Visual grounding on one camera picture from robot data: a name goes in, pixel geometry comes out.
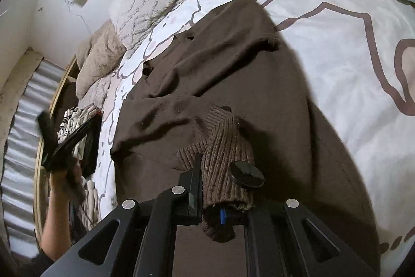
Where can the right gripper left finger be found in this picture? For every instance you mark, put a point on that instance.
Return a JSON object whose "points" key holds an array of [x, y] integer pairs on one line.
{"points": [[136, 239]]}

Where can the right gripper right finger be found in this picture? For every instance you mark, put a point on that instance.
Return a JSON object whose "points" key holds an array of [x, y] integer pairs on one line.
{"points": [[286, 239]]}

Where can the brown knit cardigan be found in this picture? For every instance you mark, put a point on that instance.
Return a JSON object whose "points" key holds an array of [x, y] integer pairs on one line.
{"points": [[230, 89]]}

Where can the person's left forearm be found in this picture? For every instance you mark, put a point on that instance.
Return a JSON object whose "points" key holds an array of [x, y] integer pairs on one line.
{"points": [[56, 239]]}

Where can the person's left hand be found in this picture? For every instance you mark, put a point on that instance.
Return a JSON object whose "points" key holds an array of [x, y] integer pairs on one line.
{"points": [[66, 183]]}

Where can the grey corrugated wardrobe door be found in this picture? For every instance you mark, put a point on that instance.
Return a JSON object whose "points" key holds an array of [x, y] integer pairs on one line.
{"points": [[29, 92]]}

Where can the black white patterned garment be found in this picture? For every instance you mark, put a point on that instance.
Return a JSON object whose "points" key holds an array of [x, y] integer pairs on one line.
{"points": [[84, 151]]}

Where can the wooden shelf unit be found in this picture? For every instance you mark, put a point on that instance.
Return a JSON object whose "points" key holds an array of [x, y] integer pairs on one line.
{"points": [[41, 183]]}

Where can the beige quilted blanket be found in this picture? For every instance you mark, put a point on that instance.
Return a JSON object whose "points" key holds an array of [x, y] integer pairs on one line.
{"points": [[97, 56]]}

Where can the bear print bed sheet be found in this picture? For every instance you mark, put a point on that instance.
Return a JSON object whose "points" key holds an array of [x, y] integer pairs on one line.
{"points": [[358, 58]]}

